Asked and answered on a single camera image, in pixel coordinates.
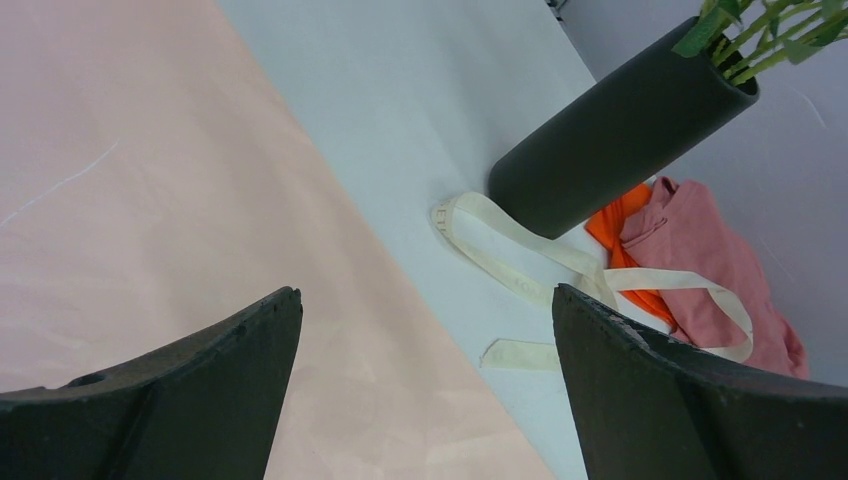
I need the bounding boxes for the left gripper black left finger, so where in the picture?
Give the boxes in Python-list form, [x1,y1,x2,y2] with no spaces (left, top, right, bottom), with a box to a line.
[1,287,303,479]

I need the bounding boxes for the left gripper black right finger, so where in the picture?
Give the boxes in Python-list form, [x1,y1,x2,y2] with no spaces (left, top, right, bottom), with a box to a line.
[552,284,847,479]

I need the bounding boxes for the peach white artificial roses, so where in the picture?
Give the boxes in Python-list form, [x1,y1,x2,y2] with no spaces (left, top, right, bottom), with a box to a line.
[672,0,847,87]

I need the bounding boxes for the pink crumpled cloth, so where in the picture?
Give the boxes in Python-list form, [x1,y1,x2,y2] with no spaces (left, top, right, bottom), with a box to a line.
[620,177,809,379]

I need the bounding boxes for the cream printed ribbon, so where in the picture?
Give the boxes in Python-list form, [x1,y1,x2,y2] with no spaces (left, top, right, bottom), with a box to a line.
[429,192,760,364]

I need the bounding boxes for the orange paper piece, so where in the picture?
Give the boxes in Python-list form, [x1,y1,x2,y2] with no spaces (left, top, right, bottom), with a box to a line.
[585,184,677,331]

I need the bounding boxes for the black cylindrical vase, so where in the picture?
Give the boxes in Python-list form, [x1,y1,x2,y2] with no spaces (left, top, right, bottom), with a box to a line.
[487,18,760,239]

